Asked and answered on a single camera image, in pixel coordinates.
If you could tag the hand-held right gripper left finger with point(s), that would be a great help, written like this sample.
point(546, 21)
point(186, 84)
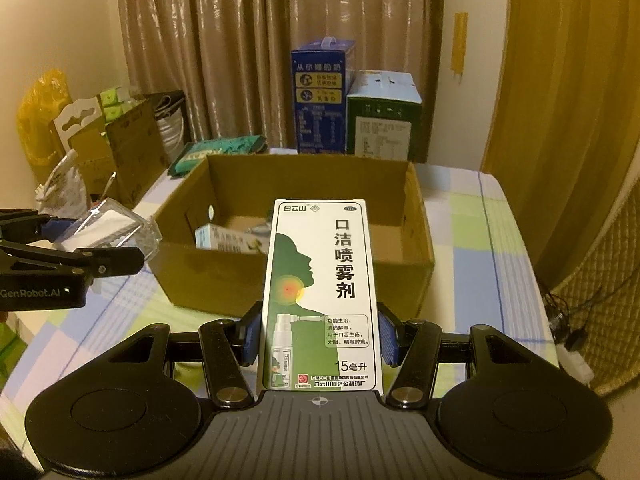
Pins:
point(247, 342)

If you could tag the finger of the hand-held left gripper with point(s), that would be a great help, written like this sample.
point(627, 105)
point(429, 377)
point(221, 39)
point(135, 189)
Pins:
point(75, 262)
point(30, 227)

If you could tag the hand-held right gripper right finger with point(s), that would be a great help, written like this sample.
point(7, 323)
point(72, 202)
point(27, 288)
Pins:
point(386, 337)

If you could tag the clear plastic case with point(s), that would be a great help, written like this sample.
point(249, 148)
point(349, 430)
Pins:
point(110, 225)

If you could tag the brown cardboard box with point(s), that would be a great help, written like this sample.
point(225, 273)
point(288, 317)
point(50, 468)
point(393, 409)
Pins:
point(210, 280)

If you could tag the green white spray box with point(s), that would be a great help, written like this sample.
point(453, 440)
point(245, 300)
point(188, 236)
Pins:
point(320, 270)

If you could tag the long white medicine box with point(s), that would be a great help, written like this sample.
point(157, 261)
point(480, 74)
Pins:
point(225, 240)

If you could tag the desktop with checked tablecloth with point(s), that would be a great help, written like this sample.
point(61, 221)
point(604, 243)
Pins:
point(475, 240)

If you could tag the white plastic bag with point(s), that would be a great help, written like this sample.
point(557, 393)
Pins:
point(62, 190)

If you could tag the yellow plastic bag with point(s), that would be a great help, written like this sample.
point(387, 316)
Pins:
point(40, 110)

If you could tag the white carton flap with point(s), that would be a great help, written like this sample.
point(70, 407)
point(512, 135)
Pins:
point(80, 120)

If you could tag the cardboard storage box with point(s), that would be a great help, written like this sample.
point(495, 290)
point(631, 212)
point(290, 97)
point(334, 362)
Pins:
point(135, 160)

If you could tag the green tissue pack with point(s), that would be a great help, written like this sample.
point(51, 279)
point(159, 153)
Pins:
point(220, 152)

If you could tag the white power adapter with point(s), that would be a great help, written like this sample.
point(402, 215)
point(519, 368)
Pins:
point(575, 365)

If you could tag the green white carton box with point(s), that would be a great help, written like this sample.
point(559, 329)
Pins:
point(385, 125)

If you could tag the blue milk carton box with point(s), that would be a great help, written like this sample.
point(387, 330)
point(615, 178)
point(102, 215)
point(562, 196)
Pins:
point(320, 105)

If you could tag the brown curtain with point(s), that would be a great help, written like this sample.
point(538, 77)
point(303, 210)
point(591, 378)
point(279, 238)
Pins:
point(250, 50)

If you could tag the yellow wooden door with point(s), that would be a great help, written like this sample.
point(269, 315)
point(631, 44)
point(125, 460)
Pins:
point(565, 110)

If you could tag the yellow paper strip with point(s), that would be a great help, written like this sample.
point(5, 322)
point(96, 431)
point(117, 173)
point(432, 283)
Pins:
point(459, 42)

